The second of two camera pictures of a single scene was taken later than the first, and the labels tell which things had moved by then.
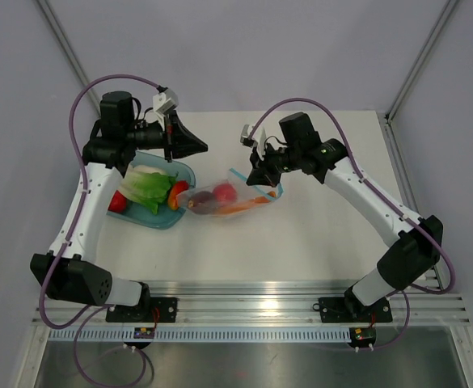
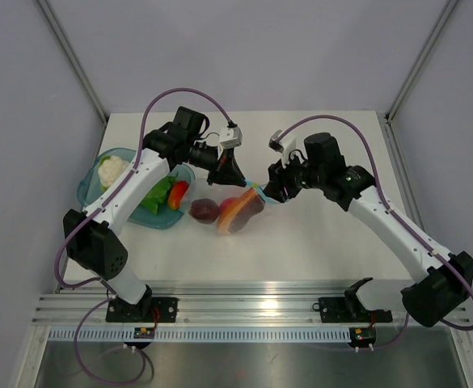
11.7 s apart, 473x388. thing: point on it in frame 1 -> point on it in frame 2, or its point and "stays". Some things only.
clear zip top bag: x=229 y=196 -> x=235 y=212
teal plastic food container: x=166 y=217 stays
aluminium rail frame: x=270 y=304 stays
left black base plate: x=143 y=311 stays
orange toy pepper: x=178 y=187 stays
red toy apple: x=225 y=192 -> x=223 y=205
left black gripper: x=184 y=143 -> x=226 y=171
